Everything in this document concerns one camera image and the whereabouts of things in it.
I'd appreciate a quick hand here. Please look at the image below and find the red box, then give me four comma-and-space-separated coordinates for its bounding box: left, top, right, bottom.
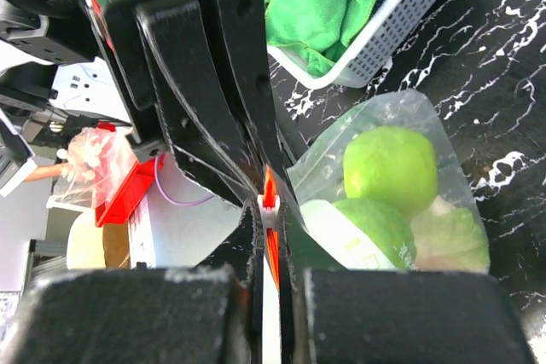
93, 122, 164, 228

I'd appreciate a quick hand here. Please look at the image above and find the green fake lettuce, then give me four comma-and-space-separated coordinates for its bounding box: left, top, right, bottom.
334, 196, 490, 274

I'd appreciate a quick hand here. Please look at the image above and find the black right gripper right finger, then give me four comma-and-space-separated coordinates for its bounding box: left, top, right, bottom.
276, 201, 538, 364

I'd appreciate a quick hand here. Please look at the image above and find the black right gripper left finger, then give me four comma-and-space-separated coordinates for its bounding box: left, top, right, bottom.
1, 201, 264, 363

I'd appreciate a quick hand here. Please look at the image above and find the green fake apple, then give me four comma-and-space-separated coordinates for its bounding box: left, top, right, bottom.
343, 126, 439, 218

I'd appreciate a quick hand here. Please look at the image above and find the white perforated plastic basket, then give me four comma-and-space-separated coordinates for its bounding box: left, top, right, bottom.
268, 0, 437, 90

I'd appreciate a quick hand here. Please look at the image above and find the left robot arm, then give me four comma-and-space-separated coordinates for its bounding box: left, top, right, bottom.
1, 0, 295, 205

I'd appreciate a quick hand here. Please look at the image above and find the clear zip top bag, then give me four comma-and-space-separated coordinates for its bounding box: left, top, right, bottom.
238, 90, 491, 292

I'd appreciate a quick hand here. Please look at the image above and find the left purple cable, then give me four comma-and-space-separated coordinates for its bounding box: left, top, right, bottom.
154, 154, 214, 207

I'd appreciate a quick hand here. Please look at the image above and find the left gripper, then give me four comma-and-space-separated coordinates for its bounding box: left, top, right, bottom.
90, 0, 299, 208

